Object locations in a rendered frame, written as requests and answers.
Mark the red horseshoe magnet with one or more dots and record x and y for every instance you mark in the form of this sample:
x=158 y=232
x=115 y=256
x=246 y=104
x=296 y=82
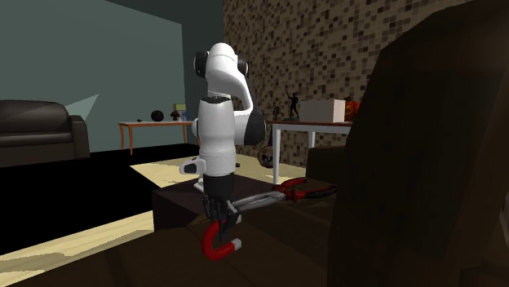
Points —
x=208 y=247

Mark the white legged table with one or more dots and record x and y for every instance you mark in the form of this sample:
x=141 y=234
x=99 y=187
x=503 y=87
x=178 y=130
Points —
x=310 y=126

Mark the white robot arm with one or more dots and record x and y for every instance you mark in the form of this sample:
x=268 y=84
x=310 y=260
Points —
x=216 y=131

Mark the wooden side table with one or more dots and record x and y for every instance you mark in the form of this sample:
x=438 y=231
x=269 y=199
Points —
x=151 y=124

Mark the dark leather couch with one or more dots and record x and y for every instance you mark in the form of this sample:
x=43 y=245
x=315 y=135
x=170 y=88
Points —
x=35 y=131

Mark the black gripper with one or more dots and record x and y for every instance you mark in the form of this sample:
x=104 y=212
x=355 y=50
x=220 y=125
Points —
x=218 y=186

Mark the dark brown sofa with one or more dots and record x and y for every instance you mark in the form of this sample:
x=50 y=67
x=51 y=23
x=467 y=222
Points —
x=417 y=159

